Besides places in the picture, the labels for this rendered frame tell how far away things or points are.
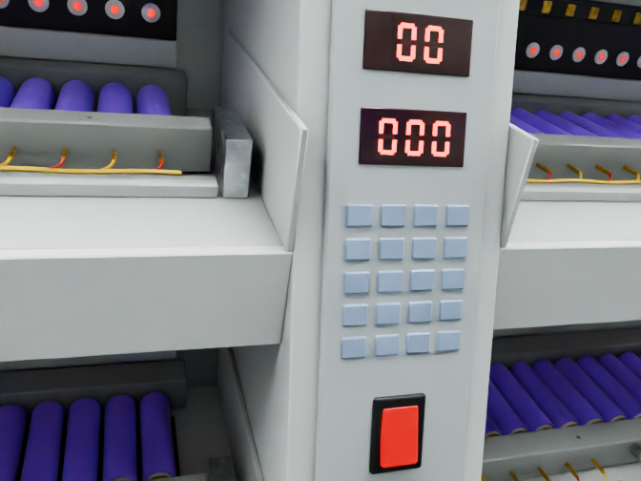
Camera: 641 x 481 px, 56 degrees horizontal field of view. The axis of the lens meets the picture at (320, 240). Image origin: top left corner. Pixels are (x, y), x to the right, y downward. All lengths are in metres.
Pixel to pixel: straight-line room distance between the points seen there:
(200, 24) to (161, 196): 0.19
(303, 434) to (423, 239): 0.09
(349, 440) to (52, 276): 0.13
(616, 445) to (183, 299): 0.31
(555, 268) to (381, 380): 0.10
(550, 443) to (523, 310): 0.14
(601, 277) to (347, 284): 0.13
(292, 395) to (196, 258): 0.07
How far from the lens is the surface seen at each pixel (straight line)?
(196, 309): 0.25
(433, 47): 0.25
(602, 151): 0.39
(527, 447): 0.42
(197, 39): 0.43
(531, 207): 0.33
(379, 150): 0.24
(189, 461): 0.39
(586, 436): 0.45
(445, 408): 0.28
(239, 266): 0.24
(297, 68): 0.24
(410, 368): 0.27
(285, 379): 0.26
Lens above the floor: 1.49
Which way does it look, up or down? 9 degrees down
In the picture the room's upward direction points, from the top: 2 degrees clockwise
